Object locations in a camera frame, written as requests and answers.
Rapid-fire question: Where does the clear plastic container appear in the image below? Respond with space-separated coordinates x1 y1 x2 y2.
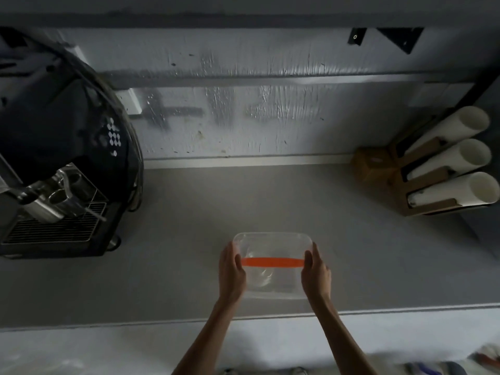
232 232 314 300

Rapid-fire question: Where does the white wall socket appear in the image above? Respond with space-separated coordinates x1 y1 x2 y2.
116 88 143 115

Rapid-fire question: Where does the small cardboard box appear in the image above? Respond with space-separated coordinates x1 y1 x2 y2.
355 147 395 185

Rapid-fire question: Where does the orange strip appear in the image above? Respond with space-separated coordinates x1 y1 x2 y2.
241 257 305 268

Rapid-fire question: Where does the white paper cup stack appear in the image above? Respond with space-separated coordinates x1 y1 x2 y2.
406 106 490 154
407 172 500 208
406 138 492 182

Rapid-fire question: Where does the person's left forearm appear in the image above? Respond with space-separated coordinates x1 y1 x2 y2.
172 298 240 375

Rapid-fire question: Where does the black espresso machine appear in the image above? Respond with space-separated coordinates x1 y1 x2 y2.
0 28 144 259

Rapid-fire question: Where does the person's right forearm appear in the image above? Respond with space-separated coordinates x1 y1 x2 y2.
312 298 379 375

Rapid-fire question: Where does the person's left hand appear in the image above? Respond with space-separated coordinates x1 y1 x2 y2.
218 242 247 306

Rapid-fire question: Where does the person's right hand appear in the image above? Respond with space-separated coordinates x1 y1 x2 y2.
301 242 332 305

